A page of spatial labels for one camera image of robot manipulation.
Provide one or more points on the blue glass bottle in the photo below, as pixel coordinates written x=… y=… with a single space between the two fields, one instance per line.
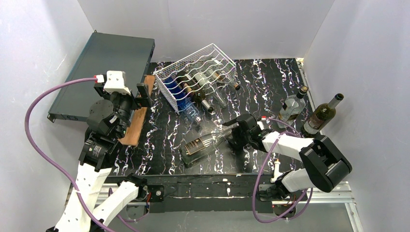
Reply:
x=180 y=101

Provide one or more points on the dark green wine bottle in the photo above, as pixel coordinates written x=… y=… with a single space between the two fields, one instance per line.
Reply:
x=191 y=88

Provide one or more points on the olive wine bottle far right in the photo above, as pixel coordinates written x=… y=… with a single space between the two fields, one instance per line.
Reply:
x=322 y=115

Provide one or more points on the clear short bottle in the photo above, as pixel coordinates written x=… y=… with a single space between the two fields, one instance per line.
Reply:
x=211 y=88

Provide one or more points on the clear round bottle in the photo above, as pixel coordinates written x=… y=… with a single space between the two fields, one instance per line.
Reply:
x=214 y=143

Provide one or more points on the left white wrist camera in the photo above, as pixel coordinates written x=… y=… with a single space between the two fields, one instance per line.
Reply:
x=114 y=81

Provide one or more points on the brown wooden board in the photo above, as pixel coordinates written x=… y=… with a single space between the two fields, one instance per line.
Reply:
x=135 y=130

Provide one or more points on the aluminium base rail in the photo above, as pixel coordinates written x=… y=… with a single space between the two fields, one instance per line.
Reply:
x=232 y=195

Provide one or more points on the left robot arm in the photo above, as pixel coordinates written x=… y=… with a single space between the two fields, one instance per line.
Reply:
x=108 y=120

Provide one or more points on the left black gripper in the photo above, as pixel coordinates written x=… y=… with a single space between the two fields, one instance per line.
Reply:
x=139 y=97

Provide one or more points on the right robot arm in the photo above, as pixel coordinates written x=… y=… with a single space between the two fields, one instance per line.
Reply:
x=324 y=164

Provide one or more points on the clear bottle in rack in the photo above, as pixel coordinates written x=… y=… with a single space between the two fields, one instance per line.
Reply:
x=217 y=72

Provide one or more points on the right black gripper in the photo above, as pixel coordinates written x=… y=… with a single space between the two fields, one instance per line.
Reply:
x=237 y=133

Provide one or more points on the clear square liquor bottle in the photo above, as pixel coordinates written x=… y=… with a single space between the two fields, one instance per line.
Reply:
x=293 y=106

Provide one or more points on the dark grey flat box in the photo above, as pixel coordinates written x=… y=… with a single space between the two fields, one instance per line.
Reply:
x=102 y=53

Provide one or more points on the white wire wine rack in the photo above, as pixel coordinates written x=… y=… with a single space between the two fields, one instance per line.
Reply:
x=194 y=63

